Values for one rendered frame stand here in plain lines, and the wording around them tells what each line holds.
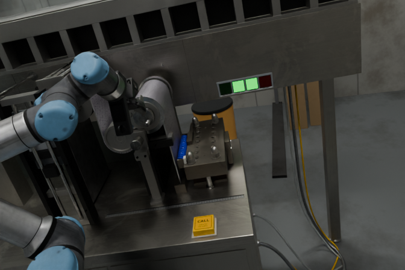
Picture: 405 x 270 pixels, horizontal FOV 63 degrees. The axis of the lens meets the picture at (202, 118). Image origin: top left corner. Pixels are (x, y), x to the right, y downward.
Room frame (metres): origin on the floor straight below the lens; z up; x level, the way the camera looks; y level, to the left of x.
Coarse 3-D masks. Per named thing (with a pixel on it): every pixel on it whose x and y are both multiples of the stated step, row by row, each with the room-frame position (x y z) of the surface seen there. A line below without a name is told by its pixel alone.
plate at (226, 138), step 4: (224, 132) 1.31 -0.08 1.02; (224, 136) 1.27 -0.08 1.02; (228, 136) 1.27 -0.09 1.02; (224, 140) 1.24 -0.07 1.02; (228, 140) 1.23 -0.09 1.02; (228, 144) 1.22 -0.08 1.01; (228, 148) 1.22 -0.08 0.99; (228, 152) 1.22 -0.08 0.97; (232, 152) 1.31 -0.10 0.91; (228, 156) 1.22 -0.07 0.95; (232, 156) 1.24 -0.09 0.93; (228, 160) 1.22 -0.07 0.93; (232, 160) 1.22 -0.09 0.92
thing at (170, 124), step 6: (168, 114) 1.23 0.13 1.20; (174, 114) 1.34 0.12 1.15; (168, 120) 1.20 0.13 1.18; (174, 120) 1.31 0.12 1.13; (168, 126) 1.17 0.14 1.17; (174, 126) 1.28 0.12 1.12; (168, 132) 1.15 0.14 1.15; (174, 132) 1.25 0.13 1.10; (174, 138) 1.22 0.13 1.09; (180, 138) 1.34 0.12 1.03; (174, 144) 1.19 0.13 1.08; (174, 150) 1.17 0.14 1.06; (174, 156) 1.14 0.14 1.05; (174, 162) 1.12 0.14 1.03
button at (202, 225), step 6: (198, 216) 0.91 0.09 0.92; (204, 216) 0.91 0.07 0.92; (210, 216) 0.90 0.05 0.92; (198, 222) 0.88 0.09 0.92; (204, 222) 0.88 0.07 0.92; (210, 222) 0.87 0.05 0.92; (198, 228) 0.85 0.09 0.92; (204, 228) 0.85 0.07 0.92; (210, 228) 0.84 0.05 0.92; (198, 234) 0.85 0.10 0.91; (204, 234) 0.84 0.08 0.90
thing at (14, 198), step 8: (8, 160) 1.31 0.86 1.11; (16, 160) 1.36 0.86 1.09; (0, 168) 1.27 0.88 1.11; (8, 168) 1.29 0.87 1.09; (16, 168) 1.33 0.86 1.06; (0, 176) 1.28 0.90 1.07; (8, 176) 1.27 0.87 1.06; (16, 176) 1.31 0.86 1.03; (24, 176) 1.36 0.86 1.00; (0, 184) 1.28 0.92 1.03; (8, 184) 1.27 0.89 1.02; (16, 184) 1.29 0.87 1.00; (24, 184) 1.33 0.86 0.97; (0, 192) 1.28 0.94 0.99; (8, 192) 1.28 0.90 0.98; (16, 192) 1.27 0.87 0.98; (24, 192) 1.31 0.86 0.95; (32, 192) 1.35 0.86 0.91; (8, 200) 1.28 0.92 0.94; (16, 200) 1.27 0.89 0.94; (24, 200) 1.29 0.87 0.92
